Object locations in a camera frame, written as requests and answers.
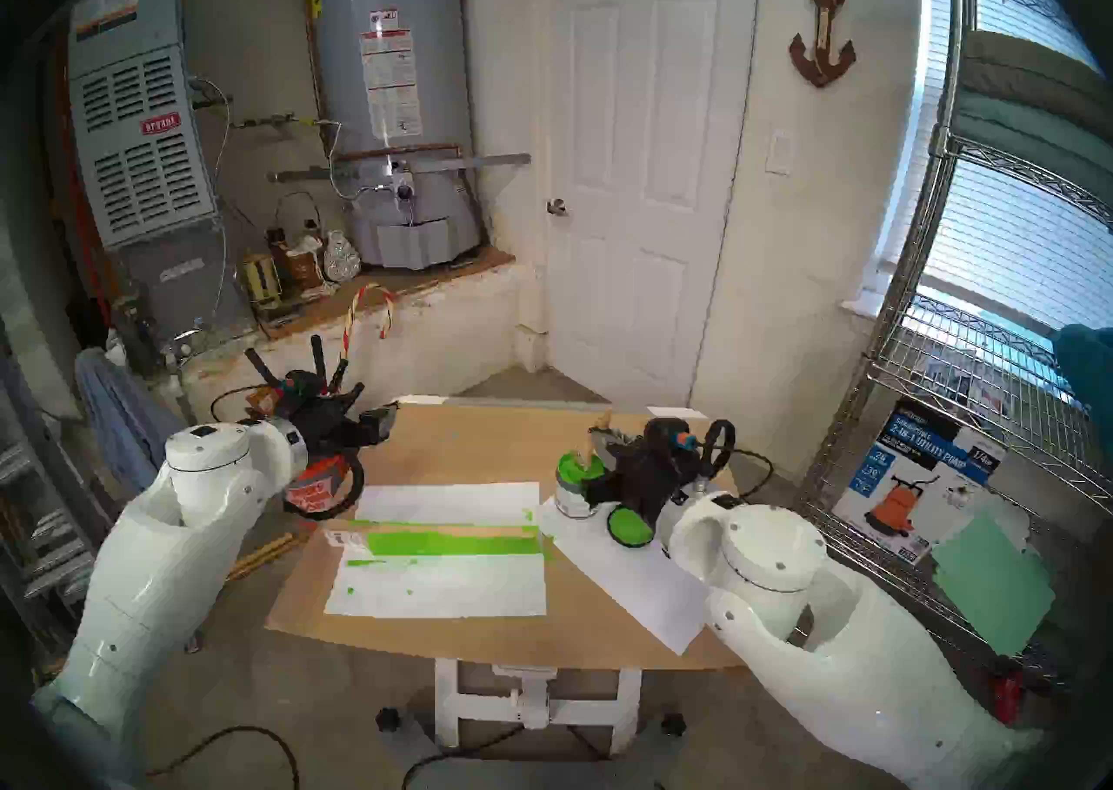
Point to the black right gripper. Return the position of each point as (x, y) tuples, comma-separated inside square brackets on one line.
[(669, 475)]

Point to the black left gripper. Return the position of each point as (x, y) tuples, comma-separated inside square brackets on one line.
[(326, 423)]

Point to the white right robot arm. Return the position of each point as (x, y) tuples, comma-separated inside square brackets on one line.
[(835, 666)]

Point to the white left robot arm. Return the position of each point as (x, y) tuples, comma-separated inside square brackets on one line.
[(165, 580)]

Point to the open green paint can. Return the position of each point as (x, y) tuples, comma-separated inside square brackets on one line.
[(572, 488)]

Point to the black paint can lid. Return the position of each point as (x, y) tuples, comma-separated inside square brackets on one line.
[(628, 529)]

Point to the brown kraft paper cover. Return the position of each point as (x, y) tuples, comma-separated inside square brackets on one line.
[(487, 440)]

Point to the striped candy cane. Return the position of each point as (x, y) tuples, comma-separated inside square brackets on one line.
[(385, 301)]

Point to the green painted wood plank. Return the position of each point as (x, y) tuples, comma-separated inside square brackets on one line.
[(452, 543)]

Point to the wood topped heater ledge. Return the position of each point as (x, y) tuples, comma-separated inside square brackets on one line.
[(374, 288)]

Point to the white paper sheet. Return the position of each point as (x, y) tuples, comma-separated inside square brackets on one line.
[(635, 597), (435, 588)]

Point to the foil wrapped object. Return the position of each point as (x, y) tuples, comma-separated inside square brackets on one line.
[(341, 258)]

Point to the wooden sticks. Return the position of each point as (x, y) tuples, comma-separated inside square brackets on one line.
[(261, 555)]

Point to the yellow jug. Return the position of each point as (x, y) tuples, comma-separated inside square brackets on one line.
[(259, 280)]

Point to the blue cloth towel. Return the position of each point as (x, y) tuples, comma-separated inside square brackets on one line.
[(122, 423)]

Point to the silver door knob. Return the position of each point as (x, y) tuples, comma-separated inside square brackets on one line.
[(556, 207)]

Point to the white panel door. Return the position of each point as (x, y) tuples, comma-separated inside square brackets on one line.
[(648, 171)]

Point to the utility pump box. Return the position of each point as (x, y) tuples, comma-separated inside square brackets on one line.
[(913, 475)]

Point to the gray water heater tank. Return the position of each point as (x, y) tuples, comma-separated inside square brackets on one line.
[(391, 101)]

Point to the metal ladder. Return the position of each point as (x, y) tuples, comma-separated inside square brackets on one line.
[(30, 536)]

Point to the gray bryant furnace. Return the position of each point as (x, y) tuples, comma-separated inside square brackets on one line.
[(143, 145)]

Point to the light green paper sheet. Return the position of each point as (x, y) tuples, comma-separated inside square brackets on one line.
[(991, 588)]

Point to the white window blinds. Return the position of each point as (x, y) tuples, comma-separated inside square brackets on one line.
[(1000, 249)]

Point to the small red object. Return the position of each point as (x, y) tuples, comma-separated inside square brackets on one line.
[(1007, 697)]

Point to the teal fabric item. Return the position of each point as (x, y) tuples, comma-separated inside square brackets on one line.
[(1087, 371)]

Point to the teal gray cushion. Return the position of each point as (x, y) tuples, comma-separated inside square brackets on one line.
[(1017, 140)]

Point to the dark green cushion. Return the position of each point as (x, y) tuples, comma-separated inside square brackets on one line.
[(1043, 75)]

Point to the white light switch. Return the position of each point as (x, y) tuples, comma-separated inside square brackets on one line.
[(780, 152)]

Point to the rusty anchor wall decoration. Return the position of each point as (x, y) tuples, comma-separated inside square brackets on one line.
[(822, 58)]

